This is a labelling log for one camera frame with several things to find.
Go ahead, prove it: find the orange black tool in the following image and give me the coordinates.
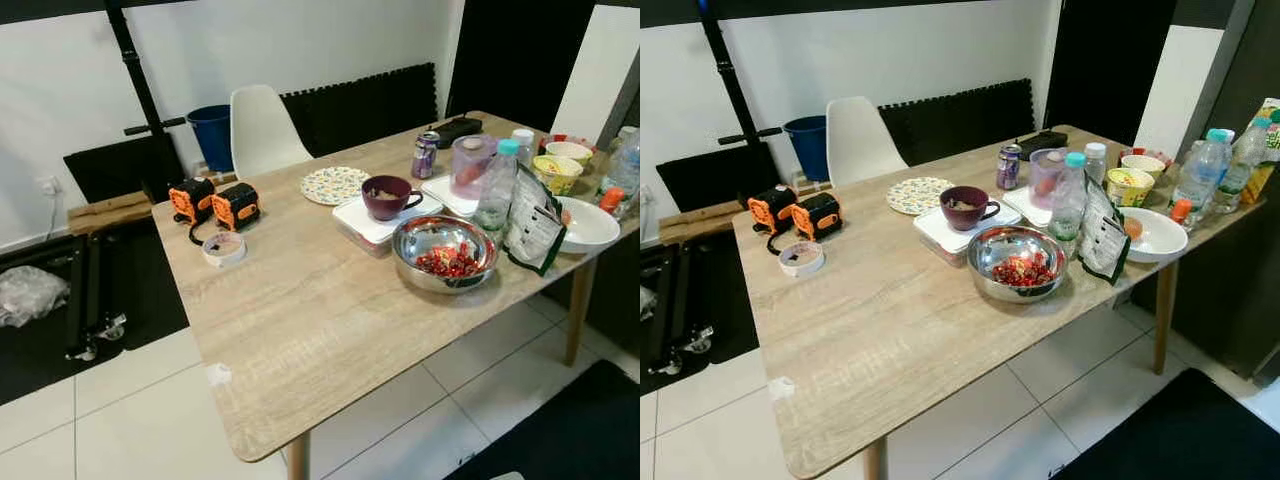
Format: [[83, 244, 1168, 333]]
[[792, 192, 844, 243], [210, 182, 263, 233], [167, 178, 217, 246], [747, 185, 798, 256]]

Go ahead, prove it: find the black door panel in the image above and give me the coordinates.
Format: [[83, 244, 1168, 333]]
[[1043, 0, 1179, 146], [447, 0, 573, 131]]

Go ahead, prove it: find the black metal stand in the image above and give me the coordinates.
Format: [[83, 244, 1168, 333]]
[[105, 0, 191, 201], [697, 0, 783, 201]]

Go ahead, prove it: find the black foam puzzle mat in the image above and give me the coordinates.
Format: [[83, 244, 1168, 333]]
[[280, 62, 439, 158], [878, 78, 1037, 167]]

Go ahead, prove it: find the black foam panel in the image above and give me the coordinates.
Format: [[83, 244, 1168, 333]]
[[63, 133, 186, 204], [655, 142, 783, 213]]

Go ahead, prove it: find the black floor mat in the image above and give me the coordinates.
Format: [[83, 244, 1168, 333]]
[[640, 235, 771, 396], [0, 215, 191, 406], [445, 360, 641, 480], [1050, 368, 1280, 480]]

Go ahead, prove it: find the purple drink can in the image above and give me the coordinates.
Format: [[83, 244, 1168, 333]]
[[412, 131, 440, 180], [996, 144, 1023, 191]]

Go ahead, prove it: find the black snack pouch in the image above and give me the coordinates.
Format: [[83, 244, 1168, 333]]
[[503, 165, 568, 277], [1078, 175, 1133, 285]]

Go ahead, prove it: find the blue bucket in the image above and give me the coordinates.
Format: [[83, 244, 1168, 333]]
[[186, 104, 234, 173], [782, 115, 831, 183]]

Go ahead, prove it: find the clear water bottle teal cap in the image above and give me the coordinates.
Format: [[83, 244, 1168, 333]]
[[598, 127, 641, 217], [1048, 152, 1089, 242], [1172, 128, 1233, 216], [474, 138, 521, 233], [1212, 117, 1273, 214]]

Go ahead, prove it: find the green yellow juice carton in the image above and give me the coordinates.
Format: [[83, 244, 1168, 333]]
[[1240, 97, 1280, 206]]

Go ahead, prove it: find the black wheeled frame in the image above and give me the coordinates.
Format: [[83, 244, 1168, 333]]
[[645, 245, 716, 379], [65, 232, 131, 363]]

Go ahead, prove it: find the steel mixing bowl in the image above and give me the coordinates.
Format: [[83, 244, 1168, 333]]
[[391, 215, 500, 295], [966, 225, 1069, 303]]

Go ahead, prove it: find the pink translucent jar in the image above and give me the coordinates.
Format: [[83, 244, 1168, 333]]
[[1028, 148, 1071, 210], [450, 134, 498, 201]]

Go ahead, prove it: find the black flat case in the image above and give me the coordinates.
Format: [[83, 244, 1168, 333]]
[[1016, 130, 1070, 161], [432, 117, 484, 149]]

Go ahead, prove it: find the white ceramic bowl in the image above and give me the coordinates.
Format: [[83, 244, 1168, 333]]
[[1120, 207, 1190, 264], [553, 197, 622, 254]]

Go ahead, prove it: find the floral patterned plate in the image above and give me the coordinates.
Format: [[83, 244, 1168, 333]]
[[300, 166, 372, 207], [886, 177, 956, 216]]

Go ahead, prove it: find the red food pile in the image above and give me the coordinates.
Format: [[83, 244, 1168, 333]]
[[415, 243, 486, 279], [990, 253, 1056, 288]]

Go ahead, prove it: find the wooden plank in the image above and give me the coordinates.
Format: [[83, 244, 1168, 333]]
[[658, 200, 746, 246], [67, 190, 161, 236]]

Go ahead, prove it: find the white tape roll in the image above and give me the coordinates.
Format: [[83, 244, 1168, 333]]
[[778, 241, 826, 278], [202, 232, 247, 268]]

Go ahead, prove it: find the white plastic chair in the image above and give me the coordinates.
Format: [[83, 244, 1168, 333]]
[[826, 96, 909, 188], [230, 85, 313, 181]]

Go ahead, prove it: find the grey steel fridge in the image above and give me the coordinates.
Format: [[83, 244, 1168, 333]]
[[1170, 0, 1280, 386]]

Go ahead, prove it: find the purple mug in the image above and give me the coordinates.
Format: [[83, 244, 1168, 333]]
[[939, 186, 1001, 232], [361, 175, 424, 222]]

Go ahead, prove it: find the yellow green noodle cup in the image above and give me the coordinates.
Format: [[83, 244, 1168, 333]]
[[531, 154, 584, 197], [1106, 167, 1156, 208]]

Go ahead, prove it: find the clear container white lid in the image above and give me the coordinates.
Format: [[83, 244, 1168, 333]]
[[1000, 186, 1069, 227], [332, 192, 444, 251], [913, 203, 1023, 266], [420, 175, 493, 218]]

